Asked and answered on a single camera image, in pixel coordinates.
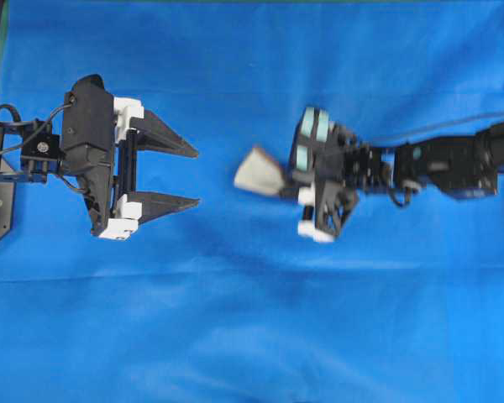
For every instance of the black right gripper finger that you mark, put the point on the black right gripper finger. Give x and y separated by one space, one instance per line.
297 192

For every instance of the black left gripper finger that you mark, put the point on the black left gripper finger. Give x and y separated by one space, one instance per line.
155 205
155 135

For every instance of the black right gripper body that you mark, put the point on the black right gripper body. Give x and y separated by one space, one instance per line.
317 167

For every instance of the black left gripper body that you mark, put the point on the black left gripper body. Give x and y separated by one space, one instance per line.
93 126

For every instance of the white and orange sponge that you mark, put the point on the white and orange sponge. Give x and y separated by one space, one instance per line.
260 173

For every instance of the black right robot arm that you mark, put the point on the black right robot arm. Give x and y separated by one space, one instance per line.
461 166

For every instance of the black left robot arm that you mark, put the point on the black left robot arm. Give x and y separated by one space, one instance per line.
30 152

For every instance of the blue table cloth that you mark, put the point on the blue table cloth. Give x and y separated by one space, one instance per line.
226 302

